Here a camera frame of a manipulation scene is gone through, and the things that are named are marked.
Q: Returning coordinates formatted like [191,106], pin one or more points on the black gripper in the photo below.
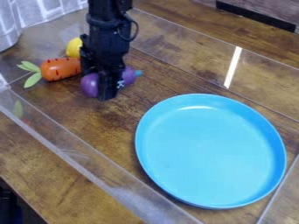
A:
[106,45]

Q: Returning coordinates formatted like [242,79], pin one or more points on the purple toy eggplant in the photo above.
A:
[90,81]

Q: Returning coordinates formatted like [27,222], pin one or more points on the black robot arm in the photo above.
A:
[107,9]

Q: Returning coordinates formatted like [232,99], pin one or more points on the blue round tray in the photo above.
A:
[210,150]

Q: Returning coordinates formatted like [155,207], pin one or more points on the orange toy carrot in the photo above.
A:
[52,70]

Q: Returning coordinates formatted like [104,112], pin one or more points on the yellow toy lemon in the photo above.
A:
[72,50]

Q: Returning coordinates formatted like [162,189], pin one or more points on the grey checked curtain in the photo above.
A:
[23,13]

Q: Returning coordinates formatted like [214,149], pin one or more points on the clear acrylic enclosure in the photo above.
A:
[67,146]

